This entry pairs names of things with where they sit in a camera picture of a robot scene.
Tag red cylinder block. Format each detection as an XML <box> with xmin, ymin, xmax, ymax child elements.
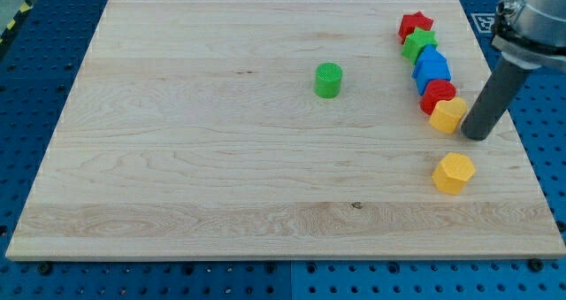
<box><xmin>420</xmin><ymin>79</ymin><xmax>456</xmax><ymax>115</ymax></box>

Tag blue house-shaped block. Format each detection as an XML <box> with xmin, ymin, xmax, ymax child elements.
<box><xmin>412</xmin><ymin>45</ymin><xmax>452</xmax><ymax>96</ymax></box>

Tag green cylinder block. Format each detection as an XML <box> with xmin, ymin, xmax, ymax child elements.
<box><xmin>314</xmin><ymin>63</ymin><xmax>343</xmax><ymax>98</ymax></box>

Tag white fiducial marker tag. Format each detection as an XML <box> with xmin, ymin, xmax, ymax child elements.
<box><xmin>471</xmin><ymin>12</ymin><xmax>495</xmax><ymax>34</ymax></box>

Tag yellow heart block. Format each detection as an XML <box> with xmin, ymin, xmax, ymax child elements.
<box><xmin>429</xmin><ymin>96</ymin><xmax>468</xmax><ymax>134</ymax></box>

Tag red star block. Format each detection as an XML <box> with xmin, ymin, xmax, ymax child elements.
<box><xmin>398</xmin><ymin>11</ymin><xmax>434</xmax><ymax>44</ymax></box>

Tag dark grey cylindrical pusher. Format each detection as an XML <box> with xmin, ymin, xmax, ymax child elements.
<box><xmin>461</xmin><ymin>57</ymin><xmax>531</xmax><ymax>141</ymax></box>

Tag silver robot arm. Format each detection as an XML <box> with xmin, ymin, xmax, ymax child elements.
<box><xmin>461</xmin><ymin>0</ymin><xmax>565</xmax><ymax>141</ymax></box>

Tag yellow hexagon block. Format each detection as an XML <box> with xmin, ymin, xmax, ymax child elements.
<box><xmin>432</xmin><ymin>152</ymin><xmax>476</xmax><ymax>195</ymax></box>

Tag green star block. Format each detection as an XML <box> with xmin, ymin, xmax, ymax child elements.
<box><xmin>402</xmin><ymin>27</ymin><xmax>438</xmax><ymax>65</ymax></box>

